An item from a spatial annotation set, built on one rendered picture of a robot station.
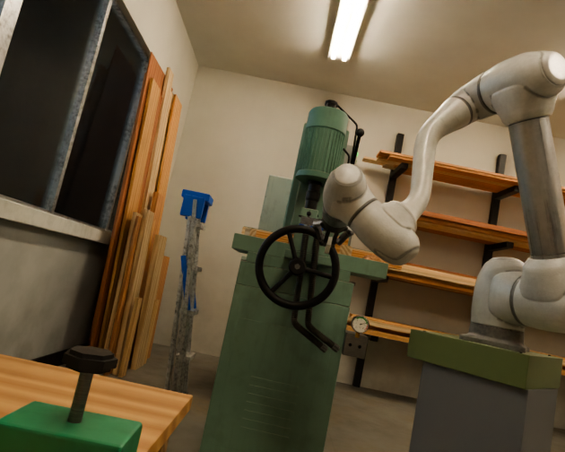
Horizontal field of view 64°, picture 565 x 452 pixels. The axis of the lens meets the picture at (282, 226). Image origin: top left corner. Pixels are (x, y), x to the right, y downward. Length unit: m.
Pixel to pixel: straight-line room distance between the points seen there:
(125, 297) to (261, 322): 1.45
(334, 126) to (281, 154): 2.52
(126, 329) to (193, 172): 1.92
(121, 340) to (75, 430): 2.59
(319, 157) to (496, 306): 0.88
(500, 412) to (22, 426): 1.21
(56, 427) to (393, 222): 0.86
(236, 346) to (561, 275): 1.08
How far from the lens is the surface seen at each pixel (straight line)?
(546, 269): 1.38
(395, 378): 4.45
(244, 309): 1.73
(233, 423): 1.80
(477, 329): 1.54
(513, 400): 1.43
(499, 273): 1.52
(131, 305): 3.04
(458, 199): 4.65
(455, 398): 1.48
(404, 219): 1.14
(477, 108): 1.47
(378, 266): 1.75
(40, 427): 0.46
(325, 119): 1.93
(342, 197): 1.13
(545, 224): 1.38
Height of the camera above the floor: 0.73
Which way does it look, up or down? 8 degrees up
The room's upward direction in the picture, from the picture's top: 12 degrees clockwise
